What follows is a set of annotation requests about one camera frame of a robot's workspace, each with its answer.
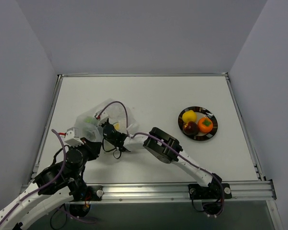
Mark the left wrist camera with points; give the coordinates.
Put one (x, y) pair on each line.
(72, 137)

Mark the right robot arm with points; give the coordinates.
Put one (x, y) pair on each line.
(163, 147)

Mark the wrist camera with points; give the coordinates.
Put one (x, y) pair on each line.
(100, 118)
(72, 137)

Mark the dark red fake fruit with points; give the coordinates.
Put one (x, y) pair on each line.
(190, 128)

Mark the black rimmed plate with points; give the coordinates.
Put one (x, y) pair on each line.
(201, 112)

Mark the green fake fruit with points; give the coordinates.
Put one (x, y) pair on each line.
(91, 120)

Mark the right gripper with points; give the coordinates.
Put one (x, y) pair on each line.
(106, 125)

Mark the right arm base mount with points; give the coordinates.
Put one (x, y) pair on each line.
(209, 200)

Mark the orange fake fruit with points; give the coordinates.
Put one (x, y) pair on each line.
(205, 125)

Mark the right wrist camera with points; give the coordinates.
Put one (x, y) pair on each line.
(100, 118)

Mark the aluminium front rail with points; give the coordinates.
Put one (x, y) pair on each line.
(179, 192)

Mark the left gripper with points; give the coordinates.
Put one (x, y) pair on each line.
(93, 145)

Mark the translucent plastic bag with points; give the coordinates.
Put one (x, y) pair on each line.
(120, 116)

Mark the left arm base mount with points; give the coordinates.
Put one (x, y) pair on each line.
(91, 193)

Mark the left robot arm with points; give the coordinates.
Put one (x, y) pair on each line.
(57, 184)

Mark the yellow fake lemon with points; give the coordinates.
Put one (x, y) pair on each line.
(189, 116)

